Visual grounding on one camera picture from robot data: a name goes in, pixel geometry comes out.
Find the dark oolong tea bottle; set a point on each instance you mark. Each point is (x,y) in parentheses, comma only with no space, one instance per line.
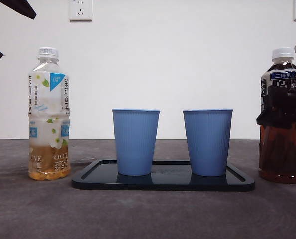
(279,154)

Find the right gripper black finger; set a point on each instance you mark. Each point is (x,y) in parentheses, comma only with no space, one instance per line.
(283,109)

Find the clear jasmine tea bottle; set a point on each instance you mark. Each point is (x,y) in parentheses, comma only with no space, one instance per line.
(48,159)

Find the dark navy tray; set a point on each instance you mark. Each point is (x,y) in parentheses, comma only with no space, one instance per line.
(162,184)

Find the blue ribbed cup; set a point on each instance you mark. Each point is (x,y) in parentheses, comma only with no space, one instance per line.
(207,142)
(135,142)

